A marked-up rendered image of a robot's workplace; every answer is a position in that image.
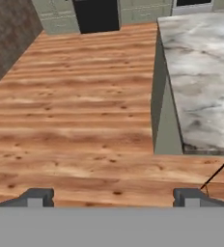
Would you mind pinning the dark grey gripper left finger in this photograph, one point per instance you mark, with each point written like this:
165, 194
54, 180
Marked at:
36, 196

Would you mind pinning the black fridge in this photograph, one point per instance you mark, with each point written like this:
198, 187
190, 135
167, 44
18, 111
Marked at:
97, 15

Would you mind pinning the pale green island counter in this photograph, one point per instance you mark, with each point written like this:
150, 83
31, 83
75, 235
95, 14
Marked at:
163, 106

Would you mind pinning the pale green cupboard run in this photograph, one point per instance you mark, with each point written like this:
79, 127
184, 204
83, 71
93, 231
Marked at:
85, 14

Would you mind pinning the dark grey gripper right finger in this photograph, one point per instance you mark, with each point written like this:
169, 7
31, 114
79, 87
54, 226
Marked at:
189, 195

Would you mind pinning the thin black stool leg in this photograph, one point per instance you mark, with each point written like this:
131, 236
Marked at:
217, 172

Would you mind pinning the white oven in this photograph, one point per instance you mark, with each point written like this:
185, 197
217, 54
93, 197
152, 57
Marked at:
192, 6

